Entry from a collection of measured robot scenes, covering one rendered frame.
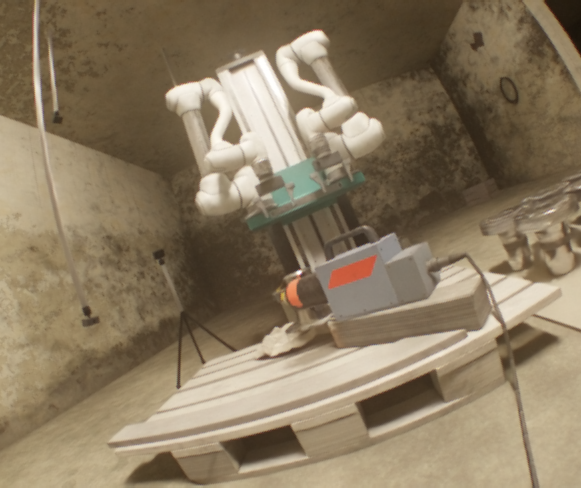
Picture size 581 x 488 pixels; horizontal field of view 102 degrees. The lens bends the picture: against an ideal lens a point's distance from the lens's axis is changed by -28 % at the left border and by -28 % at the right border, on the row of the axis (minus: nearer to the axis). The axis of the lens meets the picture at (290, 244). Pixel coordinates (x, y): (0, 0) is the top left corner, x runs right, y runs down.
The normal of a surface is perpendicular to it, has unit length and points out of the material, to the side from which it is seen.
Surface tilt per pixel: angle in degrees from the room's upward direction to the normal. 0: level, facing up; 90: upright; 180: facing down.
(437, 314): 90
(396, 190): 90
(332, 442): 90
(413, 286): 90
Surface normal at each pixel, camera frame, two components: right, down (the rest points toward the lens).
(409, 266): -0.61, 0.23
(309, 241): -0.04, -0.03
